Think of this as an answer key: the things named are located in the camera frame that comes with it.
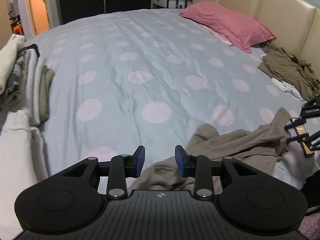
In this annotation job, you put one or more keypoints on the taupe garment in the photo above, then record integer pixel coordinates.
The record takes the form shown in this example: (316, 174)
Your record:
(237, 142)

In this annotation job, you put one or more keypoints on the white cloth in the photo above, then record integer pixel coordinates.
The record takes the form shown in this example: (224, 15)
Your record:
(15, 150)

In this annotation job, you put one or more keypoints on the beige folded garment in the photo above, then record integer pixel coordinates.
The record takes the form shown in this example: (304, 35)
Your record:
(18, 95)

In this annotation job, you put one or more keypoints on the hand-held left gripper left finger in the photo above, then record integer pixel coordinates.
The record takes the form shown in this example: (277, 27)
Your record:
(140, 161)

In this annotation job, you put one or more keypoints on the white folded garment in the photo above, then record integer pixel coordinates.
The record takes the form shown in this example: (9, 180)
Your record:
(33, 92)

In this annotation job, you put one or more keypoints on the cream folded garment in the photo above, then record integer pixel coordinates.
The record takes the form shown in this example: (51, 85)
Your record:
(7, 62)

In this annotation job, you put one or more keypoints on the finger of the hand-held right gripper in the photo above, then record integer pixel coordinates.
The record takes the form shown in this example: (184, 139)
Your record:
(311, 110)
(313, 142)

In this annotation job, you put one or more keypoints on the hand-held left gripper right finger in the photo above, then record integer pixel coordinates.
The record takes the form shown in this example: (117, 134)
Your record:
(179, 161)

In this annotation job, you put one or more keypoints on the white side table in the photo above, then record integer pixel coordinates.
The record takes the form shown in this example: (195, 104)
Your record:
(162, 1)

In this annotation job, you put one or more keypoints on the olive striped garment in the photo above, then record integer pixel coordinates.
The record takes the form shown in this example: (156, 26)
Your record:
(285, 70)

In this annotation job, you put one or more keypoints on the light pink pillow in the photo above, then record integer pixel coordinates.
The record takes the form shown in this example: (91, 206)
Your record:
(220, 36)

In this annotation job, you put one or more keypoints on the white crumpled garment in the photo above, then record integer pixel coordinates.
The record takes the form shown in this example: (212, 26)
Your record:
(285, 87)

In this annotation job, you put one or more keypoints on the cream door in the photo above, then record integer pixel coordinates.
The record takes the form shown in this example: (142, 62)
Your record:
(37, 7)

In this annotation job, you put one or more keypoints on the black folded garment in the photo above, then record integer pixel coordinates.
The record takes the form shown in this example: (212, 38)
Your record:
(33, 48)

